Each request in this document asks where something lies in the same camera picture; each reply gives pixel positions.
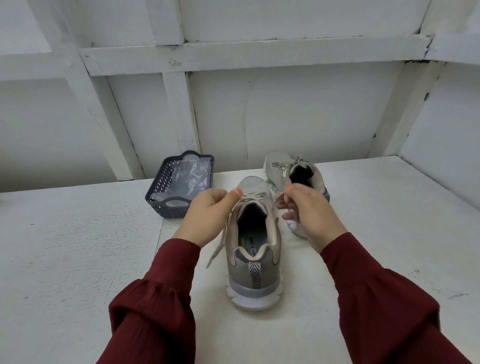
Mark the grey mesh shoe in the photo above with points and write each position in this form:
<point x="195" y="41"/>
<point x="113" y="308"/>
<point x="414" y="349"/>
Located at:
<point x="304" y="169"/>
<point x="255" y="277"/>

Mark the grey shoelace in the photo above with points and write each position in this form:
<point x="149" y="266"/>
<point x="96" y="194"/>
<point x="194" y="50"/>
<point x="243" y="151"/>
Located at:
<point x="289" y="163"/>
<point x="217" y="244"/>

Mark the person's right forearm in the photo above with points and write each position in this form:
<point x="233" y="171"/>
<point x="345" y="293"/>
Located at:
<point x="390" y="307"/>

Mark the person's left hand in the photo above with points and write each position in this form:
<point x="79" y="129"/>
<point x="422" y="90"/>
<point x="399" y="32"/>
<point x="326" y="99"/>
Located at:
<point x="202" y="219"/>

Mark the person's left forearm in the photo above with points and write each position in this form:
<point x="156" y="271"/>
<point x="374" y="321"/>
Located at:
<point x="154" y="307"/>

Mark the dark plastic lattice basket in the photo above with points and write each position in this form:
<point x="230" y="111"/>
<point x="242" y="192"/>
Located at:
<point x="161" y="201"/>

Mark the person's right hand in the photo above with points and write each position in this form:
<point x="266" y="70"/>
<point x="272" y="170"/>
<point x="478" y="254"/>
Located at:
<point x="315" y="217"/>

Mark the clear plastic bag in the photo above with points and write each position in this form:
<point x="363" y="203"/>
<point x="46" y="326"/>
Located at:
<point x="186" y="180"/>

